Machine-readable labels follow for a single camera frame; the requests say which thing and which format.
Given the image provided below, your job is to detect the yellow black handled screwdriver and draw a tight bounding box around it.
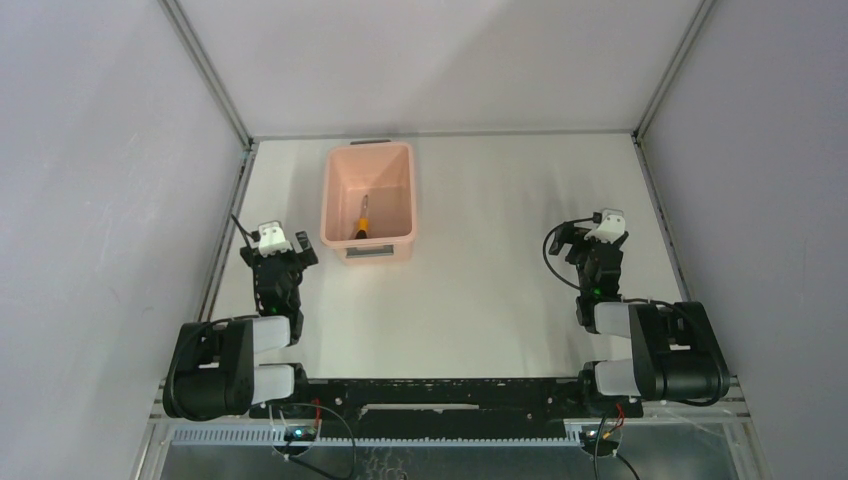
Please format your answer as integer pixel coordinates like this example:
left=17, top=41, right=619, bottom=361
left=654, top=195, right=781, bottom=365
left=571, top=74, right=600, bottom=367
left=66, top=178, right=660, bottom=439
left=354, top=194, right=369, bottom=239

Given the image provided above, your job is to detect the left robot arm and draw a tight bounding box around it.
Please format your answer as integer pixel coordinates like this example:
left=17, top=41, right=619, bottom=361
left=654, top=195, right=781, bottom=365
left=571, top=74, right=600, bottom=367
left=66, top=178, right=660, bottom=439
left=162, top=222, right=319, bottom=422

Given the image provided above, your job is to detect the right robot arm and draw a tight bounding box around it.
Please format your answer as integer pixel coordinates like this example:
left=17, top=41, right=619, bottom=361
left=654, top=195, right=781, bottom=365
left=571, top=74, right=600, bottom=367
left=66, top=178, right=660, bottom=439
left=542, top=219, right=730, bottom=416

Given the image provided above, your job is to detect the pink plastic bin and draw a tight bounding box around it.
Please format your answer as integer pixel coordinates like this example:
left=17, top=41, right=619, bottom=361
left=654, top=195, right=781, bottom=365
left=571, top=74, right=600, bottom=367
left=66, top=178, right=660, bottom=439
left=320, top=140, right=418, bottom=266

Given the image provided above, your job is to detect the left base wiring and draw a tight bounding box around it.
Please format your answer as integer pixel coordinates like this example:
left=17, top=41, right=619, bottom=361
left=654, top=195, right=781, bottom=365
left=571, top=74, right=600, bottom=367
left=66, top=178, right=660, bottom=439
left=268, top=399, right=359, bottom=480

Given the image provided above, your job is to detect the base wiring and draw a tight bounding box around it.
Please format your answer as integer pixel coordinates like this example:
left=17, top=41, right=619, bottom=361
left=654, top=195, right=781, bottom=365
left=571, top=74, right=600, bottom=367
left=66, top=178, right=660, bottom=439
left=580, top=400, right=643, bottom=480
left=268, top=399, right=359, bottom=480

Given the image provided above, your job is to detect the right base wiring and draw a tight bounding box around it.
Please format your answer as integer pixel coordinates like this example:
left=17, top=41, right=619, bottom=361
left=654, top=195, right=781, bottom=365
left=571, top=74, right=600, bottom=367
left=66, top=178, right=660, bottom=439
left=580, top=400, right=643, bottom=480

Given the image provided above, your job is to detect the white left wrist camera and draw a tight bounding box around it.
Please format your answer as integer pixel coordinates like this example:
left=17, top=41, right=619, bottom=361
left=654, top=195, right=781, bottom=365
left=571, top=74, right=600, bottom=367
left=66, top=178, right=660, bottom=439
left=257, top=220, right=293, bottom=257

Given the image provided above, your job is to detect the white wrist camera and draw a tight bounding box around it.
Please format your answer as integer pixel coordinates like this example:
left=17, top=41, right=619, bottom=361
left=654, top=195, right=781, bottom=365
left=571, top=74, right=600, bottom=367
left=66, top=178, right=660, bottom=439
left=584, top=209, right=627, bottom=244
left=257, top=220, right=293, bottom=257

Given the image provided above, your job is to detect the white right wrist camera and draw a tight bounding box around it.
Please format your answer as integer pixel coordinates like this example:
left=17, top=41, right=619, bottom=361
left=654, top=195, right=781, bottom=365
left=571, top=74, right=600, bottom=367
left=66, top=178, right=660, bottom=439
left=584, top=209, right=627, bottom=244

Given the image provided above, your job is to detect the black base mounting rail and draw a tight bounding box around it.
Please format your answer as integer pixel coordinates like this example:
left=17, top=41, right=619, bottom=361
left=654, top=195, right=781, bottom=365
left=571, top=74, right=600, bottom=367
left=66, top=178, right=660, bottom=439
left=249, top=377, right=644, bottom=441

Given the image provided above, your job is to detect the slotted white cable duct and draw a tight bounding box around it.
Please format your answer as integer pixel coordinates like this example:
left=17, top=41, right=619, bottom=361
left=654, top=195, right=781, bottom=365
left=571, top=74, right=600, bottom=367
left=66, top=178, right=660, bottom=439
left=168, top=423, right=584, bottom=448

